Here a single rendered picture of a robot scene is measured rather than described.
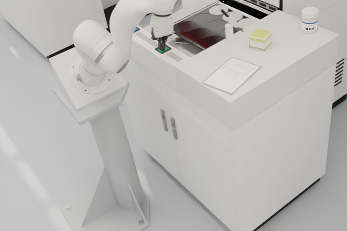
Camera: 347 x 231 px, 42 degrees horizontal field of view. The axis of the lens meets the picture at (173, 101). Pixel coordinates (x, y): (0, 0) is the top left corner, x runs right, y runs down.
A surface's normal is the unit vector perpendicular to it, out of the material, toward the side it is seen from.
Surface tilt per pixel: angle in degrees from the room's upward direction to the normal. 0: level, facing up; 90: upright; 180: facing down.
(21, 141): 0
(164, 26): 92
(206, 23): 0
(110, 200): 90
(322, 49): 90
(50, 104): 0
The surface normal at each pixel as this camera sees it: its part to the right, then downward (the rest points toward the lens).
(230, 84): -0.14, -0.77
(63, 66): 0.29, -0.22
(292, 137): 0.59, 0.44
